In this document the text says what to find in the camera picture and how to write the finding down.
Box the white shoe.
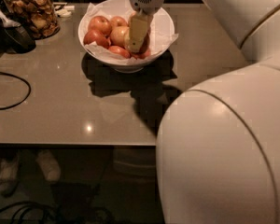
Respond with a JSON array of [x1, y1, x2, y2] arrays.
[[0, 155, 20, 197], [35, 150, 61, 183]]

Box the black cables on floor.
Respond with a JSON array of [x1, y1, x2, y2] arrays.
[[0, 199, 116, 224]]

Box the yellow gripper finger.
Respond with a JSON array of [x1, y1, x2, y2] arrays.
[[129, 10, 153, 42]]

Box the white spoon handle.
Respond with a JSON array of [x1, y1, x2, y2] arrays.
[[0, 9, 21, 28]]

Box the glass jar of dried chips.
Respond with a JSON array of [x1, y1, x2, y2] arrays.
[[4, 0, 60, 39]]

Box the left white shoe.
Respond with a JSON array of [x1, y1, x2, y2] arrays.
[[0, 155, 20, 197]]

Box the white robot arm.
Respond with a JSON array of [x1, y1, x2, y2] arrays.
[[156, 0, 280, 224]]

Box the right white shoe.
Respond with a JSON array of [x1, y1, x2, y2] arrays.
[[35, 150, 61, 183]]

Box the red apple right hidden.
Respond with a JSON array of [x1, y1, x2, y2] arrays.
[[131, 49, 151, 60]]

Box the white paper bowl liner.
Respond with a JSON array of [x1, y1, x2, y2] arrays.
[[83, 2, 179, 65]]

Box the white ceramic bowl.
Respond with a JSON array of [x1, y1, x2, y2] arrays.
[[77, 0, 175, 74]]

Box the black round appliance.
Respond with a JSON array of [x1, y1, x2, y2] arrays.
[[4, 26, 36, 54]]

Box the yellowish red apple centre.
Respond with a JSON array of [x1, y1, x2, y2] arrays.
[[110, 26, 129, 47]]

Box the small white items on table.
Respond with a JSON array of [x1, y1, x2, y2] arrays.
[[54, 4, 75, 18]]

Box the black cable on table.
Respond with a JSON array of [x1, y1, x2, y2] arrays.
[[0, 70, 33, 111]]

